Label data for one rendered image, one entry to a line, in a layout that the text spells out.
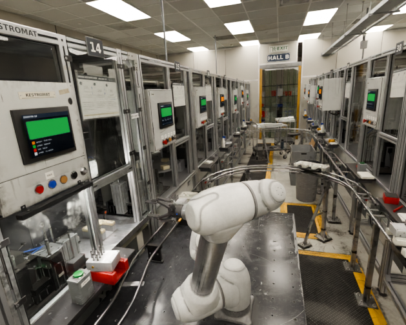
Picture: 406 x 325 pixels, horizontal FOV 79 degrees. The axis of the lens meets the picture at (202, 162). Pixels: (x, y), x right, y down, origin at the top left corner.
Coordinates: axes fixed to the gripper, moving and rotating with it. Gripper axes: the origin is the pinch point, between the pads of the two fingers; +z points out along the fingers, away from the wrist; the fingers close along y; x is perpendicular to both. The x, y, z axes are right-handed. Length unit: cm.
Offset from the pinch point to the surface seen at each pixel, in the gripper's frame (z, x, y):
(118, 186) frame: 39.3, -25.1, 1.8
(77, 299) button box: 10, 51, -19
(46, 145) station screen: 18, 42, 46
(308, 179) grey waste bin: -115, -274, -73
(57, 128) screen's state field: 18, 35, 52
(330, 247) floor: -128, -156, -113
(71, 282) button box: 11, 51, -10
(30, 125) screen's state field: 18, 47, 55
